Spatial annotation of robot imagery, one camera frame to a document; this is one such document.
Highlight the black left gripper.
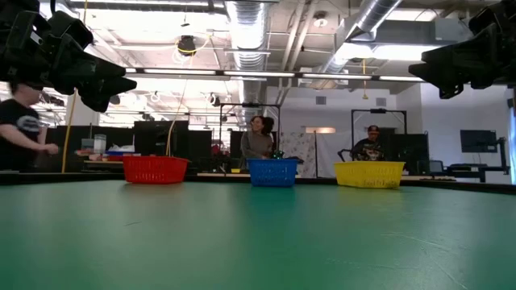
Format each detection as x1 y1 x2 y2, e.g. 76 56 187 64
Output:
0 15 139 114

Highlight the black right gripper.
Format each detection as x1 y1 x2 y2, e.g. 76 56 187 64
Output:
407 22 516 101

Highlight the black round ceiling fixture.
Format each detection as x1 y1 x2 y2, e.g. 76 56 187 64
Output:
177 35 198 56

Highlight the person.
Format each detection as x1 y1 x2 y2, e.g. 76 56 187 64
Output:
349 124 389 162
239 115 276 170
0 80 60 173

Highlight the black desk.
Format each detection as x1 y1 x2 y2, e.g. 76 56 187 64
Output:
445 136 510 183

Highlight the red plastic basket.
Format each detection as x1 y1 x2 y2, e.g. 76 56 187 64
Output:
122 155 189 185

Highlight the yellow plastic basket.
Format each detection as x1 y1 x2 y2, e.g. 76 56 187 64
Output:
333 160 406 189

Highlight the patterned white sheet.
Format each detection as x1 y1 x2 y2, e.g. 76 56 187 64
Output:
281 131 318 178

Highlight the blue plastic basket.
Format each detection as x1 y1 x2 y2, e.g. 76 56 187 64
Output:
246 158 300 188

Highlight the yellow extension cord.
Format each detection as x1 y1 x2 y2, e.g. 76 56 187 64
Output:
60 90 80 174

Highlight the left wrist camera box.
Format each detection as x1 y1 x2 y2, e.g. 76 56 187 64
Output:
47 10 95 52

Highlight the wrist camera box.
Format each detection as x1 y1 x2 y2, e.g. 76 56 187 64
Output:
467 0 516 36
47 10 95 52

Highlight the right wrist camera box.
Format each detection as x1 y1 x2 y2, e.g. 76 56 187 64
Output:
467 0 516 36

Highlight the black wall monitor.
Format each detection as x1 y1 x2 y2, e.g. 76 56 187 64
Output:
460 129 497 153

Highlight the black partition wall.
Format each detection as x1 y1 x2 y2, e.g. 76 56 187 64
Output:
40 119 214 173

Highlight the black metal gantry frame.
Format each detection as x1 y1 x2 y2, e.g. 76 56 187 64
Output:
350 107 408 162
218 102 282 174

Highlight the silver ventilation duct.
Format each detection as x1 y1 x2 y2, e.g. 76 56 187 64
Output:
223 0 272 130
322 0 404 76

